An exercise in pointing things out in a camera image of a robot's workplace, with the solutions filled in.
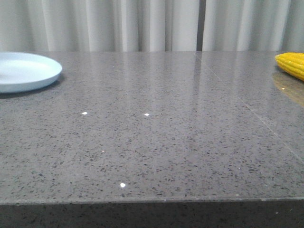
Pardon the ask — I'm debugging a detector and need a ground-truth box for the white pleated curtain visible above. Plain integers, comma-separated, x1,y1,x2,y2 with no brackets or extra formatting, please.
0,0,304,51

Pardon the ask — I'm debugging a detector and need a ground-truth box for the yellow corn cob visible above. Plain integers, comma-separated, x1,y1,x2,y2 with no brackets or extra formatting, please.
275,52,304,81

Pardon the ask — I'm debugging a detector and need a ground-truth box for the light blue round plate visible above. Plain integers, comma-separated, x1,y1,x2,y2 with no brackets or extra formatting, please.
0,52,62,93

